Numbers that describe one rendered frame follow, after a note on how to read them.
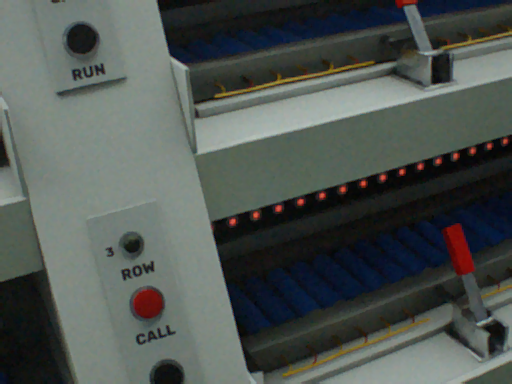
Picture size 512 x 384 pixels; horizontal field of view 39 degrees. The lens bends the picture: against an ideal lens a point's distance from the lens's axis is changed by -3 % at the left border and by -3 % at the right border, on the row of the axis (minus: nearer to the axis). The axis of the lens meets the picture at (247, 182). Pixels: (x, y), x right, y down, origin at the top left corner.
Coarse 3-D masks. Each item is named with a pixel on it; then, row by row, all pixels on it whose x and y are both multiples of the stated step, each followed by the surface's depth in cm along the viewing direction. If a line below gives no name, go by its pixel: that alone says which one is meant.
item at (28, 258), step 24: (0, 96) 37; (0, 120) 39; (0, 144) 45; (0, 168) 42; (0, 192) 39; (24, 192) 38; (0, 216) 38; (24, 216) 38; (0, 240) 38; (24, 240) 39; (0, 264) 39; (24, 264) 39
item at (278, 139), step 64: (192, 0) 58; (256, 0) 60; (320, 0) 63; (384, 0) 63; (448, 0) 64; (192, 64) 49; (256, 64) 49; (320, 64) 51; (384, 64) 54; (448, 64) 48; (192, 128) 41; (256, 128) 44; (320, 128) 44; (384, 128) 46; (448, 128) 49; (256, 192) 44
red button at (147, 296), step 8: (136, 296) 39; (144, 296) 39; (152, 296) 40; (136, 304) 39; (144, 304) 39; (152, 304) 40; (160, 304) 40; (136, 312) 39; (144, 312) 39; (152, 312) 40
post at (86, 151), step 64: (0, 0) 37; (128, 0) 40; (0, 64) 37; (128, 64) 40; (64, 128) 39; (128, 128) 40; (64, 192) 39; (128, 192) 40; (192, 192) 41; (64, 256) 38; (192, 256) 41; (64, 320) 38; (192, 320) 41
